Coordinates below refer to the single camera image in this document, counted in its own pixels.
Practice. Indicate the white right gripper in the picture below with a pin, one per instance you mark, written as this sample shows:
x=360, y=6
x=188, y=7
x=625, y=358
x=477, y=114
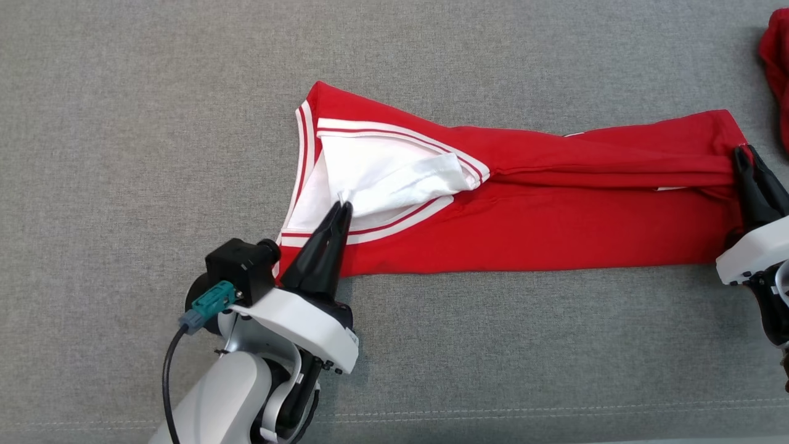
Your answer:
x=755, y=253

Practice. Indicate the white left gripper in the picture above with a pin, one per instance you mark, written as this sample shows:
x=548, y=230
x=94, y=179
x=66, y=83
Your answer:
x=302, y=320

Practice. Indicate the red shorts white side stripe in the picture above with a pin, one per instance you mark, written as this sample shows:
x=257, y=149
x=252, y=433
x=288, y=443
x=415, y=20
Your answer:
x=778, y=61

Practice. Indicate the red basketball jersey white sleeves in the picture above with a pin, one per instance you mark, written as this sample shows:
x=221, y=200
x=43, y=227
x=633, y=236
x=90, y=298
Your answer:
x=555, y=228

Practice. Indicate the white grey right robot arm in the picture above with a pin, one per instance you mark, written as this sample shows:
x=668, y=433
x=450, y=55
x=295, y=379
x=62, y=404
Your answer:
x=773, y=308

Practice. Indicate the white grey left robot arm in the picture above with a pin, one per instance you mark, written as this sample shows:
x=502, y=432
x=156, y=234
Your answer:
x=228, y=394

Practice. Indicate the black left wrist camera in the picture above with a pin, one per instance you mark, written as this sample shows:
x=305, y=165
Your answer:
x=237, y=268

